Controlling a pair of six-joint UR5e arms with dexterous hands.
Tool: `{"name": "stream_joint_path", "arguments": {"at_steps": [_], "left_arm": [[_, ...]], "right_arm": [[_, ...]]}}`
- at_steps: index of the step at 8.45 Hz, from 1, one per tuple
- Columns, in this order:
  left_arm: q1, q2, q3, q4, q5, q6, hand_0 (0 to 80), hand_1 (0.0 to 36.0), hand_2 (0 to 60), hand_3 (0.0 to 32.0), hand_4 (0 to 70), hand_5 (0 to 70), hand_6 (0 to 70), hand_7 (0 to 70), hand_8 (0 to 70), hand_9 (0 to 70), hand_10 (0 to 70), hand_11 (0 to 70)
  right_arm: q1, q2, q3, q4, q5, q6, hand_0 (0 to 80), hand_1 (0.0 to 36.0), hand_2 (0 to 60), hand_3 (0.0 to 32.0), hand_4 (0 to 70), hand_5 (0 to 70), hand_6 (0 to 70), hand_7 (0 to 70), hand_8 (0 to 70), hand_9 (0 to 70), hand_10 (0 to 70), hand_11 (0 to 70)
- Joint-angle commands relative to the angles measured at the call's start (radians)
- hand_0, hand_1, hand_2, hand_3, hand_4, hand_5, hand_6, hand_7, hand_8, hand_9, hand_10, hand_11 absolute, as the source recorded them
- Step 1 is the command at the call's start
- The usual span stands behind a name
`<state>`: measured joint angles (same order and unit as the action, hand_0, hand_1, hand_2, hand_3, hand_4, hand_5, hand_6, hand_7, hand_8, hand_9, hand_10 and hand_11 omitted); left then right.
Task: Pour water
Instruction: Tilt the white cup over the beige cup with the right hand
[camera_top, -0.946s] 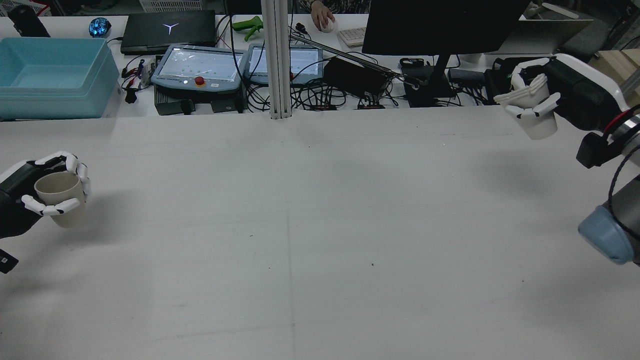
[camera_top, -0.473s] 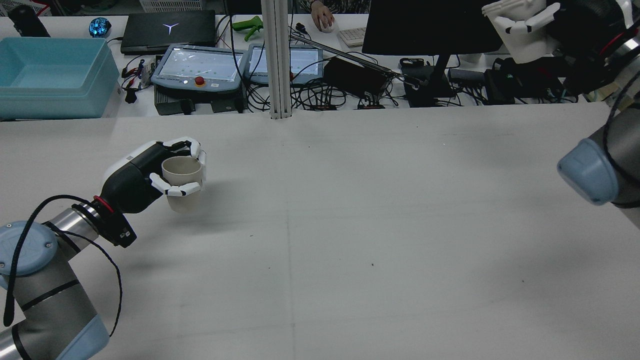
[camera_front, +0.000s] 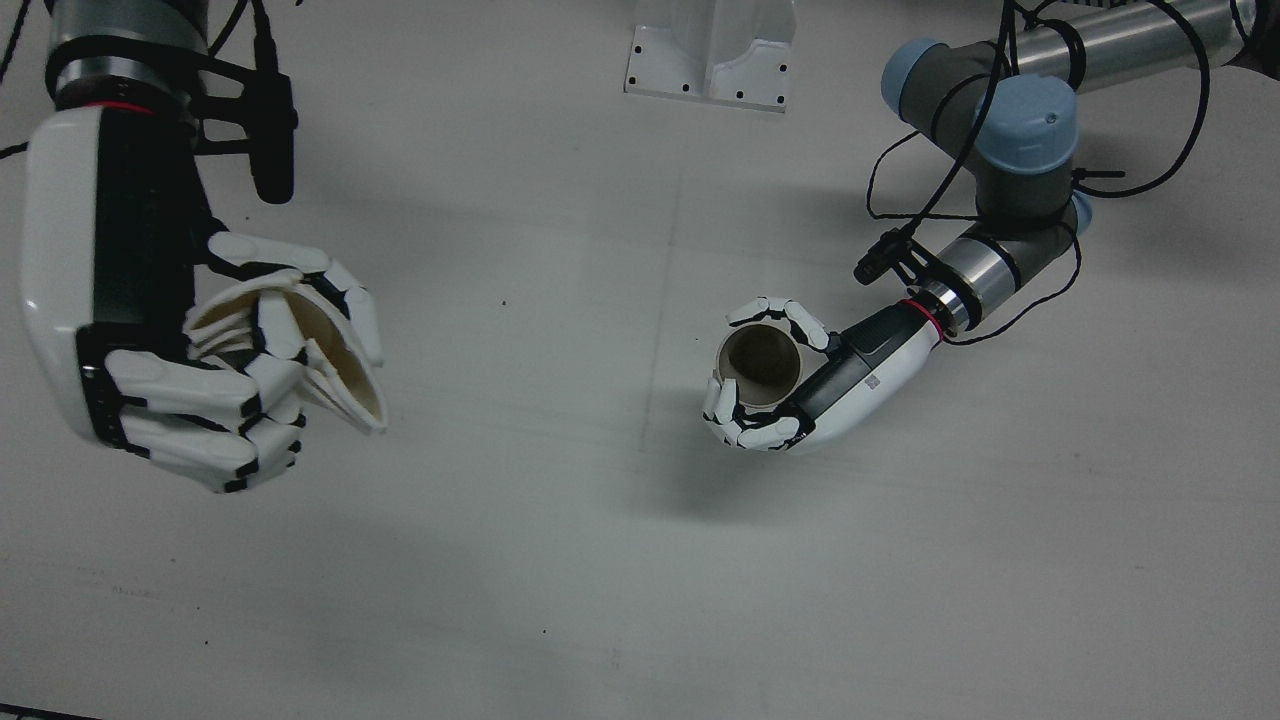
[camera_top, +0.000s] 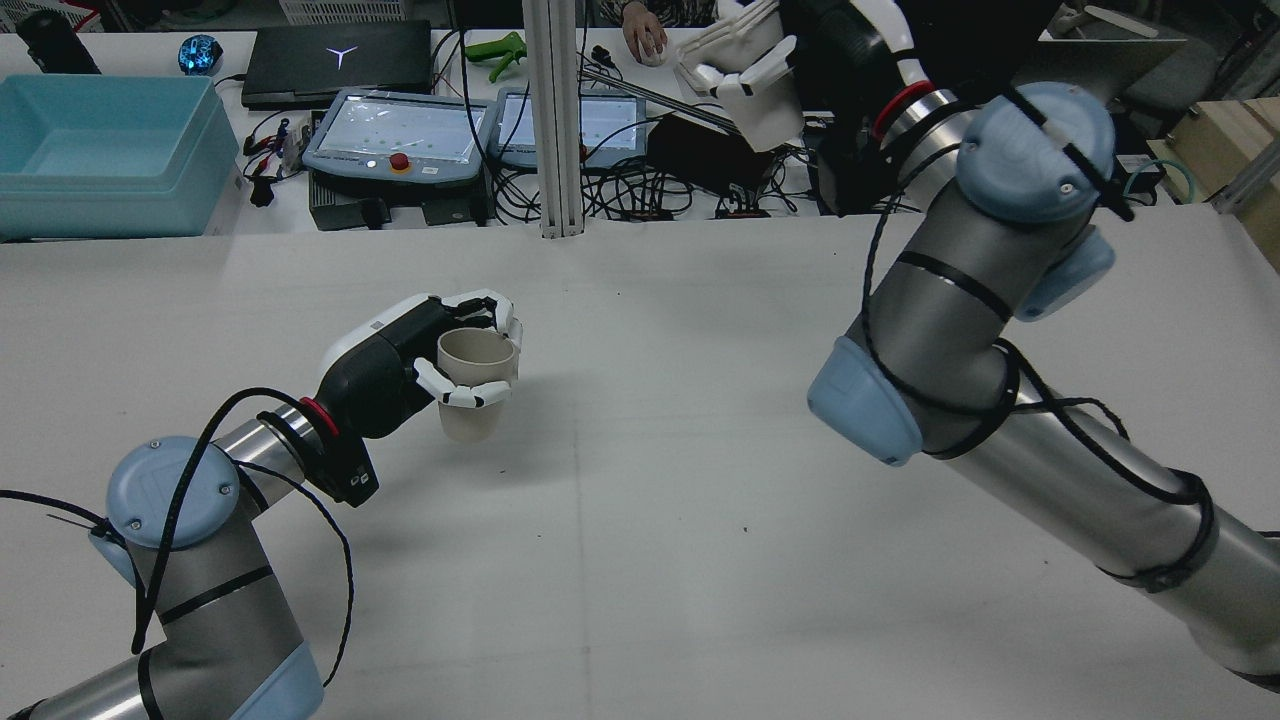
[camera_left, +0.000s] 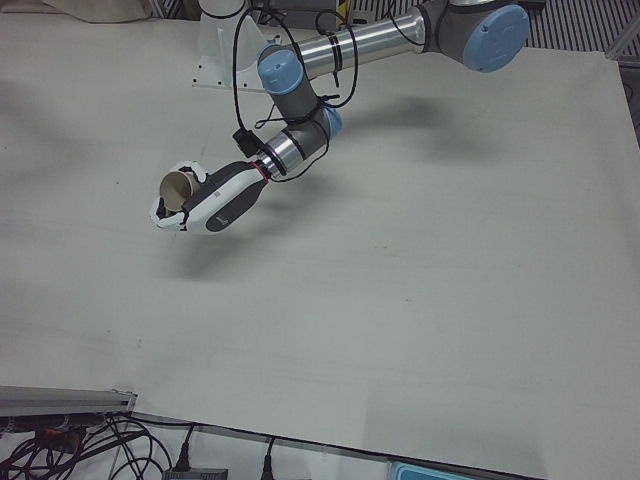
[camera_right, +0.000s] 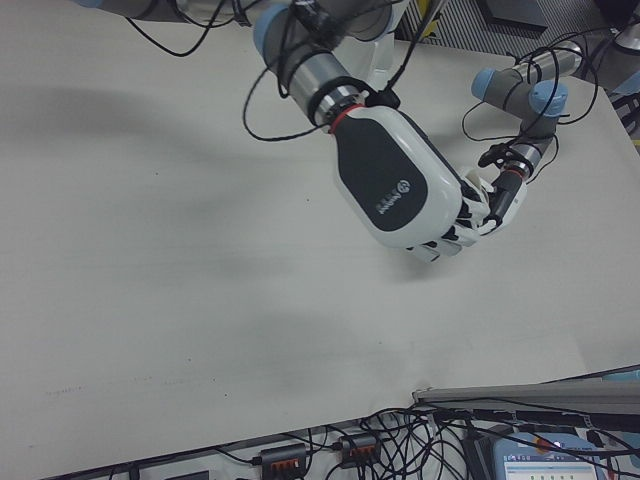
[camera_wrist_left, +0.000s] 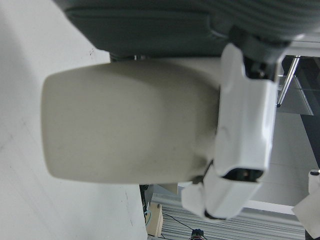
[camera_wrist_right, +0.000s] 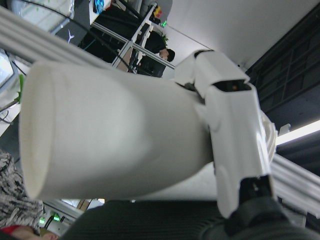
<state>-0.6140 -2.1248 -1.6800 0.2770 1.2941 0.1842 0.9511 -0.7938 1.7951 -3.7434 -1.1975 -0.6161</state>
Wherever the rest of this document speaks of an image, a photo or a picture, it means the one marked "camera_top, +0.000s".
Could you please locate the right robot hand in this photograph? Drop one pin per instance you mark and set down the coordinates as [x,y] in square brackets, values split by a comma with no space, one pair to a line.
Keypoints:
[840,50]

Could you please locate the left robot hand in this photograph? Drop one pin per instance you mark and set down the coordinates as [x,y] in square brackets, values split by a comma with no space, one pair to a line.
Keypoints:
[375,375]

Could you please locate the person's bare hand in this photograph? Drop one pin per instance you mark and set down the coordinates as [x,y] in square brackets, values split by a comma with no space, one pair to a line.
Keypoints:
[640,25]

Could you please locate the white crinkled plastic cup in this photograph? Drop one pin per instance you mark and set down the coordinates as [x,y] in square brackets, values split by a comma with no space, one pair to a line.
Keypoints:
[775,120]

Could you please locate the beige paper cup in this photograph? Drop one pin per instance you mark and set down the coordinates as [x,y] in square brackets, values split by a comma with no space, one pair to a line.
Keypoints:
[470,422]

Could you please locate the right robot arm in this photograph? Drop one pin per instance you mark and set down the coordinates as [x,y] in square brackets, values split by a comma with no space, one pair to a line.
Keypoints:
[950,310]

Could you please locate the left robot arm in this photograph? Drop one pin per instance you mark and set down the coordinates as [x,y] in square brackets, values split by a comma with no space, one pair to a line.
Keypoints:
[210,610]

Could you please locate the white computer mouse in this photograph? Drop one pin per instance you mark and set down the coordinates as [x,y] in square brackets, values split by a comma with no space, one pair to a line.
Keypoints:
[655,55]

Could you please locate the thin metal rod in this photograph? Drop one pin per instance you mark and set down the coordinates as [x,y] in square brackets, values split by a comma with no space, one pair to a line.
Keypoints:
[660,98]

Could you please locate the grey teach pendant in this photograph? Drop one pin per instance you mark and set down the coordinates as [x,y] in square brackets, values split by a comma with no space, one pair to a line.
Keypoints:
[610,120]

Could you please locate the black flat device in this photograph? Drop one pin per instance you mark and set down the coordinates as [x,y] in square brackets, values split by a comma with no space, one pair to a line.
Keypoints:
[700,150]

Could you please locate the green plastic tool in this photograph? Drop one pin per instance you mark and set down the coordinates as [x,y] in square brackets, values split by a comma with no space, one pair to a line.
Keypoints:
[495,50]

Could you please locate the black control box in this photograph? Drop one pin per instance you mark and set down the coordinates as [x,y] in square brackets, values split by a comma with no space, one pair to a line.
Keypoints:
[345,212]

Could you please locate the teach pendant with red button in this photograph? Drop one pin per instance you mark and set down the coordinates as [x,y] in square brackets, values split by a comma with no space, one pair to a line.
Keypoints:
[400,130]

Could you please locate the white plastic basket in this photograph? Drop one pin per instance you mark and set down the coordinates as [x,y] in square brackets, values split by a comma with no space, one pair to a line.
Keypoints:
[340,10]

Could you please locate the black laptop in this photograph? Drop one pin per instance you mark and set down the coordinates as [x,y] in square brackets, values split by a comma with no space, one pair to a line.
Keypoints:
[300,70]

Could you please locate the teal plastic bin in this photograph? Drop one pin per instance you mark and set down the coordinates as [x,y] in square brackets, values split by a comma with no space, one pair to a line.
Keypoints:
[110,190]

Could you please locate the blue glowing ball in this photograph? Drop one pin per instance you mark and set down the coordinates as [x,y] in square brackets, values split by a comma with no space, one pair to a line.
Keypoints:
[200,55]

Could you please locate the wooden crate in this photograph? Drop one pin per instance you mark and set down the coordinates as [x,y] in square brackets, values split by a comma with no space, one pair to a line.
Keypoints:
[1230,140]

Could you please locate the black cylinder device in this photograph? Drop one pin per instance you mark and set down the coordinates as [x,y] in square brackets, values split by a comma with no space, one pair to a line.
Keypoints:
[55,45]

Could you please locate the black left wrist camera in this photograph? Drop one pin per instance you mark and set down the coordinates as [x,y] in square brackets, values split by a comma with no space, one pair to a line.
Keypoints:
[345,475]

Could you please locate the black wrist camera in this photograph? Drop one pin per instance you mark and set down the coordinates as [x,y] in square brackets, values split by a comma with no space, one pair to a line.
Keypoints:
[850,170]
[345,475]

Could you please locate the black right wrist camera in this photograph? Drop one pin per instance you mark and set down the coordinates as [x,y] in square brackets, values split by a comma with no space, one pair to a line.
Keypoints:
[850,170]

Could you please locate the aluminium profile post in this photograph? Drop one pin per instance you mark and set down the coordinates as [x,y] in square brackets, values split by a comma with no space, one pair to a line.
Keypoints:
[553,120]

